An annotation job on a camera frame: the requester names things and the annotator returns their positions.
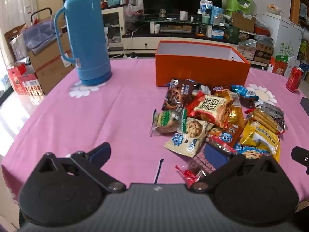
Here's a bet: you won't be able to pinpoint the thin black stick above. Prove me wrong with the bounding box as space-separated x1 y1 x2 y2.
154 159 164 184

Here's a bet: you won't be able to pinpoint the orange gift boxes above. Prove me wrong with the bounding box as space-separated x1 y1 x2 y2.
267 57 294 76

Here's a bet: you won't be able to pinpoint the orange cardboard box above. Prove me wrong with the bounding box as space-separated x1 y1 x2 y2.
155 41 251 87

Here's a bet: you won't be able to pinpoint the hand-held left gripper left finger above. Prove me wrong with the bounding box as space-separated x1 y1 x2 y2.
36 142 126 194

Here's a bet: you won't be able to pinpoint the low television stand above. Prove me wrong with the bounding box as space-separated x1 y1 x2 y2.
122 11 240 55

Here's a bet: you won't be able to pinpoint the wooden shelf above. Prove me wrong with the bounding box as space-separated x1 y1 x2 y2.
290 0 309 31

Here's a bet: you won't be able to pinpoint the stacked brown cardboard boxes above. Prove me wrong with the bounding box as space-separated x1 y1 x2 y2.
26 26 76 95

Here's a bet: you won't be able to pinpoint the white glass-door cabinet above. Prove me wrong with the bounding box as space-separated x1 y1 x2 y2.
101 7 126 52

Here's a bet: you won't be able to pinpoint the open brown cardboard box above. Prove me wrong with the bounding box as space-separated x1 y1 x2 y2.
231 12 256 33

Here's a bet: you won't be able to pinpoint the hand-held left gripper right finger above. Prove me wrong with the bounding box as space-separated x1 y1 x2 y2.
190 143 282 194

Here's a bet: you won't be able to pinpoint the red soda can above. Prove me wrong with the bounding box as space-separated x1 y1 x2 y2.
286 66 304 93

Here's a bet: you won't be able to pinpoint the blue and white cartons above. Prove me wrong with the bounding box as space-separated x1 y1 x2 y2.
200 0 224 25

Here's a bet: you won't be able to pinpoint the white chest freezer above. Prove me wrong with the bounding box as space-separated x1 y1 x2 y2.
262 12 304 61

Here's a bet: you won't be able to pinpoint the small red candy wrapper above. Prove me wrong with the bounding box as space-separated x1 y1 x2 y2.
175 161 206 186

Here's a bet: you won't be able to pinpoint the pile of snack packets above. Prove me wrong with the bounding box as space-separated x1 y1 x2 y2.
150 78 289 174

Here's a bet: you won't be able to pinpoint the pink flowered tablecloth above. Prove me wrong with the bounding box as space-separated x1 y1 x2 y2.
1 58 309 213

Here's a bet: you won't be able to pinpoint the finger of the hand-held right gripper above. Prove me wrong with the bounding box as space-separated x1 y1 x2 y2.
299 97 309 113
291 146 309 168

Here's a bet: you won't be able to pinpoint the bowl of fruit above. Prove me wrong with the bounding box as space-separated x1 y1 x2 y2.
267 4 283 15

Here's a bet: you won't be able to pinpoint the red gift boxes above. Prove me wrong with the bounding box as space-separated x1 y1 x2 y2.
7 64 45 97

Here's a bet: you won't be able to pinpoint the blue thermos flask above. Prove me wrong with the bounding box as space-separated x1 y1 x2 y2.
53 0 113 86

